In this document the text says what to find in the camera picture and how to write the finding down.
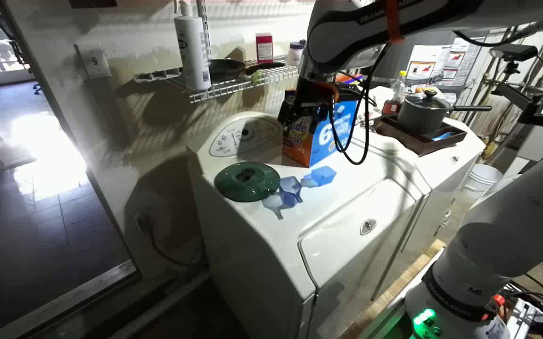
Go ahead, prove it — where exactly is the black camera tripod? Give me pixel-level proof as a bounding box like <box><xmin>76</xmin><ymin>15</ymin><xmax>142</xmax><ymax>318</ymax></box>
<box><xmin>487</xmin><ymin>17</ymin><xmax>543</xmax><ymax>177</ymax></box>

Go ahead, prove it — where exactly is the green lit base light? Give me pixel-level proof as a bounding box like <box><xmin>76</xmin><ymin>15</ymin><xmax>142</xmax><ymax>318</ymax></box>
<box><xmin>410</xmin><ymin>307</ymin><xmax>446</xmax><ymax>339</ymax></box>

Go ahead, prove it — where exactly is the tall white spray bottle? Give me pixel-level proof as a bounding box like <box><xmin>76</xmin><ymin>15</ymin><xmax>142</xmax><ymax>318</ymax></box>
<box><xmin>174</xmin><ymin>0</ymin><xmax>214</xmax><ymax>94</ymax></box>

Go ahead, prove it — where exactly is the white jar purple lid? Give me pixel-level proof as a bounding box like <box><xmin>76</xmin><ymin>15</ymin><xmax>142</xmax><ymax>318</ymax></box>
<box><xmin>285</xmin><ymin>40</ymin><xmax>308</xmax><ymax>68</ymax></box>

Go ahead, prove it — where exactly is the wooden plank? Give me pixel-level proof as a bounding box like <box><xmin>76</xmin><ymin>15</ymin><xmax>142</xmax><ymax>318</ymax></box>
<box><xmin>340</xmin><ymin>237</ymin><xmax>449</xmax><ymax>339</ymax></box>

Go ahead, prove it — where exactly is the red pink package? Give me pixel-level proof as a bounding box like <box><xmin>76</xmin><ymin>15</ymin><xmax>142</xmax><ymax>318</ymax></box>
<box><xmin>255</xmin><ymin>32</ymin><xmax>276</xmax><ymax>66</ymax></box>

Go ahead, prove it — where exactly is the white wall outlet plate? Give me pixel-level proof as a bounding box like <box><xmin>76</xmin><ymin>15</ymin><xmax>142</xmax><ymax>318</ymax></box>
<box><xmin>74</xmin><ymin>43</ymin><xmax>114</xmax><ymax>81</ymax></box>

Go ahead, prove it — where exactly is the white wire shelf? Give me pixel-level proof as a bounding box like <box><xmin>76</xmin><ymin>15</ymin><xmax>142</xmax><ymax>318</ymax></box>
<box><xmin>135</xmin><ymin>62</ymin><xmax>302</xmax><ymax>105</ymax></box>

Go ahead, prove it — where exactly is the white dryer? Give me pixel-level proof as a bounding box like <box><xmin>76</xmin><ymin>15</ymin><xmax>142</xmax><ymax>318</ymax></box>
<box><xmin>359</xmin><ymin>83</ymin><xmax>487</xmax><ymax>298</ymax></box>

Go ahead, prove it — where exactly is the white bucket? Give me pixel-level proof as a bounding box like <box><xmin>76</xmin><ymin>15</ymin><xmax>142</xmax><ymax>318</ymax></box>
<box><xmin>463</xmin><ymin>162</ymin><xmax>506</xmax><ymax>196</ymax></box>

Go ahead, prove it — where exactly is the dark blue translucent scoop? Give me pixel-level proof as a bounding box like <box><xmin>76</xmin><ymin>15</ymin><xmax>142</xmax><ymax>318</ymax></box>
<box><xmin>261</xmin><ymin>175</ymin><xmax>306</xmax><ymax>220</ymax></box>

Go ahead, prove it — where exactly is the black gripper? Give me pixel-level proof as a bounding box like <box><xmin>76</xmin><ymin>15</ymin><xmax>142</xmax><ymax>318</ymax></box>
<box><xmin>297</xmin><ymin>73</ymin><xmax>348</xmax><ymax>139</ymax></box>

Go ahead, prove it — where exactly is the black power plug cord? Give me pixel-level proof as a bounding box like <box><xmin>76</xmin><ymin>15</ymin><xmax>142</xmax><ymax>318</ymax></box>
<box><xmin>135</xmin><ymin>211</ymin><xmax>208</xmax><ymax>269</ymax></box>

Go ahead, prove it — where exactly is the green round lid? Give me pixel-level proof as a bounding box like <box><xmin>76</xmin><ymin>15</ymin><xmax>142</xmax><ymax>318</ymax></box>
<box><xmin>214</xmin><ymin>160</ymin><xmax>283</xmax><ymax>203</ymax></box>

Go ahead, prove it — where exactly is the orange arm strap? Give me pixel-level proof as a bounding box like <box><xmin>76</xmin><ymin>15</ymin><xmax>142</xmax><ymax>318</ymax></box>
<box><xmin>383</xmin><ymin>0</ymin><xmax>408</xmax><ymax>45</ymax></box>

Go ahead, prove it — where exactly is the grey pot with lid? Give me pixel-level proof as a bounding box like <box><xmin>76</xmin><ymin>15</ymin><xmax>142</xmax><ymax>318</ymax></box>
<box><xmin>397</xmin><ymin>87</ymin><xmax>495</xmax><ymax>137</ymax></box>

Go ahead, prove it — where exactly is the dark brown tray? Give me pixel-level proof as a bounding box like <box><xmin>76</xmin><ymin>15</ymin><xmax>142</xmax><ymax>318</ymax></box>
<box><xmin>374</xmin><ymin>115</ymin><xmax>468</xmax><ymax>156</ymax></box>

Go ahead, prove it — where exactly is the clear bottle yellow cap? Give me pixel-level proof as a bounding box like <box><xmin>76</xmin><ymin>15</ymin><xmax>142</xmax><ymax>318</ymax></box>
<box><xmin>382</xmin><ymin>70</ymin><xmax>410</xmax><ymax>119</ymax></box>

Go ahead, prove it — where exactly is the white washing machine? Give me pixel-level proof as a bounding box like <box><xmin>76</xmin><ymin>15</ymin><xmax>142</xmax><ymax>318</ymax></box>
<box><xmin>185</xmin><ymin>111</ymin><xmax>434</xmax><ymax>339</ymax></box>

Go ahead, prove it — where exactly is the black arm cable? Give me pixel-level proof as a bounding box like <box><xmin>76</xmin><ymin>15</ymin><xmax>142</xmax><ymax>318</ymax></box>
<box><xmin>327</xmin><ymin>43</ymin><xmax>391</xmax><ymax>168</ymax></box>

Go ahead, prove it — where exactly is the blue orange detergent box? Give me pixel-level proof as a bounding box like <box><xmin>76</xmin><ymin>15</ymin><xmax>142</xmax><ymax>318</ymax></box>
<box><xmin>282</xmin><ymin>90</ymin><xmax>363</xmax><ymax>169</ymax></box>

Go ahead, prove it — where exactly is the black frying pan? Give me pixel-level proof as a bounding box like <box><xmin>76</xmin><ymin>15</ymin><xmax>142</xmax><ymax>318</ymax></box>
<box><xmin>208</xmin><ymin>58</ymin><xmax>287</xmax><ymax>83</ymax></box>

